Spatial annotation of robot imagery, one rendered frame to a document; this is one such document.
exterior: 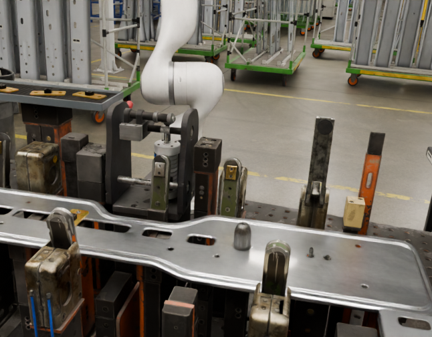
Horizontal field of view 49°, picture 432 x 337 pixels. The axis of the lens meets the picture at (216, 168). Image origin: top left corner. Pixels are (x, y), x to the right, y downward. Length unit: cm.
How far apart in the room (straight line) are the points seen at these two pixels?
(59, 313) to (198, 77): 74
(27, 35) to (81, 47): 62
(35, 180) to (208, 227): 41
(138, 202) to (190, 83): 37
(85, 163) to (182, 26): 48
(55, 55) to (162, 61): 414
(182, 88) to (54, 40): 417
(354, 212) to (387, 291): 19
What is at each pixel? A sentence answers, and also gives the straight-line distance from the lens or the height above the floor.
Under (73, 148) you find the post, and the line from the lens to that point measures 115.
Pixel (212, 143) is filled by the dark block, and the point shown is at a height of 112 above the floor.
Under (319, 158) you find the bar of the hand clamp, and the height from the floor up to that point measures 113.
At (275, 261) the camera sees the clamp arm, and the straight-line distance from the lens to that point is 69.
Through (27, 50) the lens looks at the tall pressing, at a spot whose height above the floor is 62.
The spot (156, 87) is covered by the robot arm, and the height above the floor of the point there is 117.
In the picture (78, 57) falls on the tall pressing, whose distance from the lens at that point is 532.
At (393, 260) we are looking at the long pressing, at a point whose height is 100.
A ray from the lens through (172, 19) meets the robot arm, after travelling 136.
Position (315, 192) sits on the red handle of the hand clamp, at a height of 107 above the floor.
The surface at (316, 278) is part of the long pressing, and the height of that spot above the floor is 100.
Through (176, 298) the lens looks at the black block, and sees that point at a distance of 77.
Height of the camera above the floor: 146
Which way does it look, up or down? 22 degrees down
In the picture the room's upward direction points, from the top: 3 degrees clockwise
